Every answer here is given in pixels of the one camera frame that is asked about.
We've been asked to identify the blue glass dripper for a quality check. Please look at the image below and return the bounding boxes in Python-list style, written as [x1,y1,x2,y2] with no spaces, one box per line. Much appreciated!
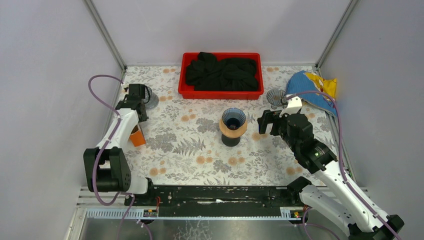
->
[221,107,246,130]

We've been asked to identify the wooden ring holder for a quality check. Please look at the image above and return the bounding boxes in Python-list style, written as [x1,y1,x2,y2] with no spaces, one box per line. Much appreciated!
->
[219,119,248,139]

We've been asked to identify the orange coffee filter box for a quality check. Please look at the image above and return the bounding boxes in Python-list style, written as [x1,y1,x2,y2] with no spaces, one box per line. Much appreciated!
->
[129,124,146,147]

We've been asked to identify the dark red glass carafe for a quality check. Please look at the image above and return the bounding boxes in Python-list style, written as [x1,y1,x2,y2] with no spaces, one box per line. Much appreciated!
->
[221,134,241,147]

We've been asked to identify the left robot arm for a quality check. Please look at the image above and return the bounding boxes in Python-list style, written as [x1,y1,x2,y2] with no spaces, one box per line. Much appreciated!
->
[83,83,155,206]

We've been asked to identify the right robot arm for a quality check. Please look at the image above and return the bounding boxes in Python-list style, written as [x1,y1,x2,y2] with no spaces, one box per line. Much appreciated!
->
[257,110,405,240]

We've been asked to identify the grey glass dripper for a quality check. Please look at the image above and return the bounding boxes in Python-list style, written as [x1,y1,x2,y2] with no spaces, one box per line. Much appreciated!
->
[266,88,287,110]

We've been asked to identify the clear glass carafe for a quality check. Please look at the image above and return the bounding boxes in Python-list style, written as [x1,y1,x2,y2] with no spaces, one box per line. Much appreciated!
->
[143,86,159,109]

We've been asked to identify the blue and yellow cloth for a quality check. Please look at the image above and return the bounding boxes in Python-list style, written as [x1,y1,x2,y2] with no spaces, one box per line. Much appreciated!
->
[286,70,337,117]

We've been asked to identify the red plastic bin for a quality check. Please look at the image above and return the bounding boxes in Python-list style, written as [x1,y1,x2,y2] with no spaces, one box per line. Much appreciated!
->
[178,52,264,100]

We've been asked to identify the black cloth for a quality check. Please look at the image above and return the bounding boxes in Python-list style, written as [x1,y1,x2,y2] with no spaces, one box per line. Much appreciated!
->
[185,52,259,92]

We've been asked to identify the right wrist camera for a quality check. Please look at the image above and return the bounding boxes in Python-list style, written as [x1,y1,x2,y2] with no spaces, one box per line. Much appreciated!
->
[279,96,303,118]

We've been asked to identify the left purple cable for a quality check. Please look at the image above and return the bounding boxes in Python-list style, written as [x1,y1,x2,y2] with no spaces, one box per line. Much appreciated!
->
[87,74,133,240]

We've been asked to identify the purple cable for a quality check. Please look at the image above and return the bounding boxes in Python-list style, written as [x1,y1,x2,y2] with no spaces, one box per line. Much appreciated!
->
[281,91,403,240]
[87,74,133,240]

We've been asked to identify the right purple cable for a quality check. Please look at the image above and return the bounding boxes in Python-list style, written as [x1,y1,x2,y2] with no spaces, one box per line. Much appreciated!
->
[281,91,403,240]

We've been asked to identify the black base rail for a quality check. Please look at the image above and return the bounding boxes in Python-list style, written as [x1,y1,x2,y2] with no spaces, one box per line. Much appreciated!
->
[124,185,305,218]

